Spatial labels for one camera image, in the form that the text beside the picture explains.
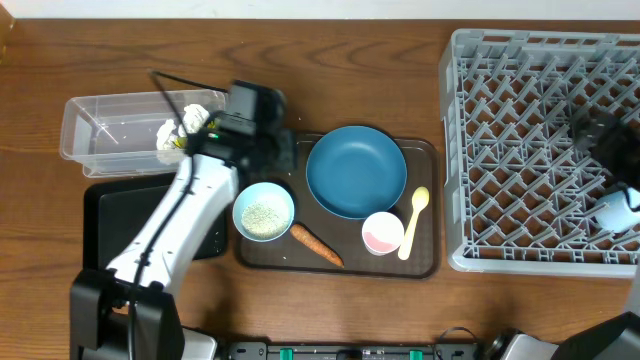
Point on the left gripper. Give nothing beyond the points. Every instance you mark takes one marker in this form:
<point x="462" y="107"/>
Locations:
<point x="287" y="145"/>

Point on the light blue rice bowl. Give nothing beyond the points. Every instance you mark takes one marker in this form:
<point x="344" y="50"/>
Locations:
<point x="263" y="212"/>

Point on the dark blue plate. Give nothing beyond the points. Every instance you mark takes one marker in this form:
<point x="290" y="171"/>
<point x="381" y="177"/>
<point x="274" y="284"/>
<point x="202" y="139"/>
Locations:
<point x="355" y="171"/>

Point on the white tissue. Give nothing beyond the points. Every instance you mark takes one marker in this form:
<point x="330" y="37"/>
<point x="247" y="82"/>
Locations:
<point x="195" y="117"/>

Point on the yellow green snack wrapper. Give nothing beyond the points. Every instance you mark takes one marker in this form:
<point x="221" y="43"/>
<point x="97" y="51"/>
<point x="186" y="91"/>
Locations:
<point x="181" y="141"/>

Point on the pink and white cup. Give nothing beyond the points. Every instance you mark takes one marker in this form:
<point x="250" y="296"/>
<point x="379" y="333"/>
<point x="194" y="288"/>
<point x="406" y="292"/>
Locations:
<point x="382" y="233"/>

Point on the yellow plastic spoon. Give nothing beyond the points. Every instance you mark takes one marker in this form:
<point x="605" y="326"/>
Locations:
<point x="419" y="201"/>

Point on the light blue cup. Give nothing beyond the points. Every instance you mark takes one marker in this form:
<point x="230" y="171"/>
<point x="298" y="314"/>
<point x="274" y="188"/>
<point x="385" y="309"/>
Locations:
<point x="620" y="210"/>

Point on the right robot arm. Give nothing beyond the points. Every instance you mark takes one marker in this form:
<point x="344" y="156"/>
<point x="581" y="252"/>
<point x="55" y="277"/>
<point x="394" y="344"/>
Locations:
<point x="615" y="146"/>

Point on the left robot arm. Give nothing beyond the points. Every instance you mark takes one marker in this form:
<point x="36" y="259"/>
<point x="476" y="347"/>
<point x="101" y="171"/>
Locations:
<point x="127" y="310"/>

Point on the grey dishwasher rack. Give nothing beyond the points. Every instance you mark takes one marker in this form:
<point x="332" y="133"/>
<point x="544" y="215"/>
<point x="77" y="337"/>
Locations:
<point x="518" y="197"/>

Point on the orange carrot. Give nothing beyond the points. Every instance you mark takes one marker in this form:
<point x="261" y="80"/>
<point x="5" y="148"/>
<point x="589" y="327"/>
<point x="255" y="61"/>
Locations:
<point x="304" y="236"/>

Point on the white crumpled paper in bin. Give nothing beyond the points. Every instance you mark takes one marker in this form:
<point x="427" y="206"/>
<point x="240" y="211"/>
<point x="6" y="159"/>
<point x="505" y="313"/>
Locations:
<point x="167" y="152"/>

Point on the clear plastic bin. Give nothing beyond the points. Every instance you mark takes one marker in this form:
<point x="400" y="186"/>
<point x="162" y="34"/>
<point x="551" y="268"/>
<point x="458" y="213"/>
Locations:
<point x="115" y="135"/>

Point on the brown serving tray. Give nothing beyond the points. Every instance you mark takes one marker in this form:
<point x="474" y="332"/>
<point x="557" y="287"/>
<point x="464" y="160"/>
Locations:
<point x="344" y="235"/>

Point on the black bin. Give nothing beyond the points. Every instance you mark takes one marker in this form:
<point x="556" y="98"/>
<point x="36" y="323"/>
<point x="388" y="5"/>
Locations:
<point x="115" y="212"/>

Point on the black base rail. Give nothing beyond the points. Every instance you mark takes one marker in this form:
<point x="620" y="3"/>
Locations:
<point x="254" y="350"/>

